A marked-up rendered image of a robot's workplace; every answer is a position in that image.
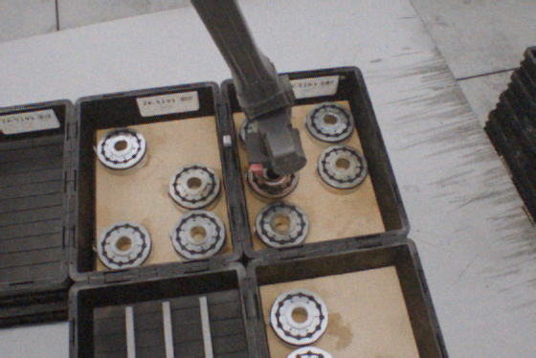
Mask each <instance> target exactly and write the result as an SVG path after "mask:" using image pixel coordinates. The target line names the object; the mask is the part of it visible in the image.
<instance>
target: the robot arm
mask: <svg viewBox="0 0 536 358"><path fill-rule="evenodd" d="M190 1H191V4H192V5H193V7H194V9H195V11H196V12H197V13H198V15H199V17H200V18H201V22H202V23H203V24H204V26H205V28H206V30H207V31H208V33H209V34H210V36H211V37H212V42H213V43H214V44H215V46H216V48H217V49H218V51H219V53H220V54H221V55H222V56H223V58H224V60H225V61H226V65H227V67H228V68H229V70H230V71H231V75H232V79H233V83H234V87H235V90H236V92H237V93H236V95H237V98H238V101H239V103H240V105H241V110H242V112H243V114H244V115H245V117H246V119H247V120H248V122H249V123H258V132H254V133H246V134H245V135H244V140H245V145H246V151H247V160H248V165H249V166H251V171H252V172H254V173H256V174H259V176H260V177H261V176H262V170H261V166H262V167H263V168H273V170H274V173H276V174H278V175H289V174H293V173H295V172H298V171H300V170H301V169H303V168H304V167H305V164H306V159H305V153H304V150H303V147H302V140H301V135H300V131H299V130H298V129H297V128H292V127H293V125H292V123H291V116H292V107H294V106H295V104H294V102H293V101H294V100H296V96H295V93H294V90H293V88H292V85H291V83H290V81H289V78H288V76H287V75H285V76H281V77H280V76H279V73H278V71H277V68H276V67H275V64H274V62H271V61H270V59H269V57H268V56H266V55H265V54H264V53H263V52H262V51H261V50H260V49H259V47H258V45H257V42H256V41H255V39H254V37H253V34H252V32H251V30H250V28H249V26H248V24H247V23H248V22H247V19H246V18H245V16H244V13H243V11H242V9H241V7H240V6H239V4H238V2H237V0H190Z"/></svg>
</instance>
